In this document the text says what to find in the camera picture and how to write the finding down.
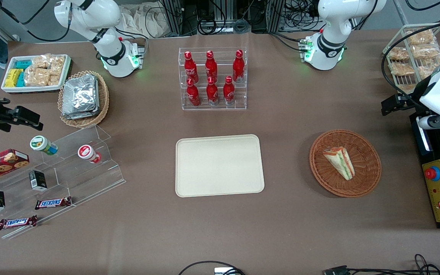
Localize white wire rack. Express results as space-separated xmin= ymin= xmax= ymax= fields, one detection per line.
xmin=382 ymin=24 xmax=440 ymax=94

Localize person in jeans white shoes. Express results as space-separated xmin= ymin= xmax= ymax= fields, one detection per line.
xmin=0 ymin=34 xmax=21 ymax=70

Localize black cable with connector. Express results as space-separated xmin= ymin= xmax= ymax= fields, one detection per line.
xmin=323 ymin=254 xmax=440 ymax=275

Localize triangular sandwich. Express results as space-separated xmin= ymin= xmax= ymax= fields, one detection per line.
xmin=322 ymin=146 xmax=356 ymax=181

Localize silver foil pack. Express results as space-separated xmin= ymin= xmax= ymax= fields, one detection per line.
xmin=62 ymin=74 xmax=98 ymax=115
xmin=61 ymin=109 xmax=100 ymax=120

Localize green lid yogurt cup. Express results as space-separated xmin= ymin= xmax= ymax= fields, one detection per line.
xmin=29 ymin=135 xmax=58 ymax=156

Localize beige plastic tray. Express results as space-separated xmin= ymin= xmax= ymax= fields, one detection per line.
xmin=175 ymin=134 xmax=265 ymax=198

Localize red lid yogurt cup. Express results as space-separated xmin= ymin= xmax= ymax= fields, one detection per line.
xmin=77 ymin=144 xmax=102 ymax=164

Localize Snickers chocolate bar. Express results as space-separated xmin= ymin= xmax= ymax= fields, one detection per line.
xmin=0 ymin=215 xmax=38 ymax=231
xmin=34 ymin=196 xmax=73 ymax=210

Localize clear bag of rice crackers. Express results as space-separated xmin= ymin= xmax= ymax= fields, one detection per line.
xmin=32 ymin=55 xmax=66 ymax=72
xmin=24 ymin=67 xmax=62 ymax=87

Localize white rectangular snack tray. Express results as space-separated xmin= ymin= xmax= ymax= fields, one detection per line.
xmin=1 ymin=54 xmax=72 ymax=94

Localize aluminium frame post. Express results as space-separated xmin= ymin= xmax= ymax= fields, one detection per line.
xmin=161 ymin=0 xmax=184 ymax=36
xmin=265 ymin=0 xmax=286 ymax=33

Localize yellow snack packet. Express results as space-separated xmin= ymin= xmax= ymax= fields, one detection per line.
xmin=5 ymin=68 xmax=23 ymax=88

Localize red emergency stop button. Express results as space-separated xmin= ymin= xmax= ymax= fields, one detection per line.
xmin=424 ymin=166 xmax=440 ymax=182

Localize red cola bottle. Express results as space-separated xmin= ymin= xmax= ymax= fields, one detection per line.
xmin=205 ymin=50 xmax=218 ymax=81
xmin=223 ymin=76 xmax=235 ymax=105
xmin=186 ymin=78 xmax=201 ymax=107
xmin=206 ymin=76 xmax=219 ymax=106
xmin=184 ymin=51 xmax=199 ymax=84
xmin=232 ymin=50 xmax=245 ymax=83

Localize brown round wicker basket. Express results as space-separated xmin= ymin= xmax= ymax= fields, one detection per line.
xmin=309 ymin=129 xmax=382 ymax=198

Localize tan oval wicker basket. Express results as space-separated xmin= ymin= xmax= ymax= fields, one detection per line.
xmin=58 ymin=70 xmax=110 ymax=128

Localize black floor cable bundle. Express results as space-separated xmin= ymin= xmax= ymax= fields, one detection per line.
xmin=184 ymin=0 xmax=265 ymax=35

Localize clear acrylic stepped shelf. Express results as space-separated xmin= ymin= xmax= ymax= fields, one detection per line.
xmin=0 ymin=124 xmax=126 ymax=240

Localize red tartan cookie box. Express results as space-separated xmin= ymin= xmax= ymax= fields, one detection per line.
xmin=0 ymin=149 xmax=30 ymax=187

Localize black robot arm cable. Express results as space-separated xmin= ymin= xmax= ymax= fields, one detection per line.
xmin=0 ymin=0 xmax=72 ymax=43
xmin=381 ymin=22 xmax=440 ymax=100

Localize beige cloth bag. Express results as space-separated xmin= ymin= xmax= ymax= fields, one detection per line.
xmin=119 ymin=3 xmax=171 ymax=39

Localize clear acrylic bottle rack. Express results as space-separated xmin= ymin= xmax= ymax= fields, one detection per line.
xmin=178 ymin=47 xmax=248 ymax=111

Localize black looped table cable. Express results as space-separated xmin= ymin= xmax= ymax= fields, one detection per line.
xmin=178 ymin=260 xmax=246 ymax=275

